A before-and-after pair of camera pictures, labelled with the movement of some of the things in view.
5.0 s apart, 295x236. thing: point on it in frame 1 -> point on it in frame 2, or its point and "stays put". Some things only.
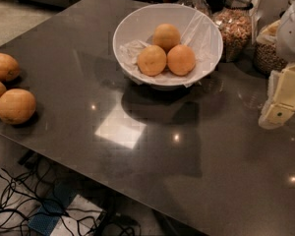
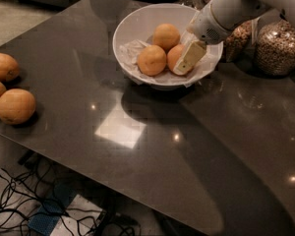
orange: [151, 60] stays put
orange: [181, 60] stays put
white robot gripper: [292, 35] -> [207, 28]
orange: [16, 106] stays put
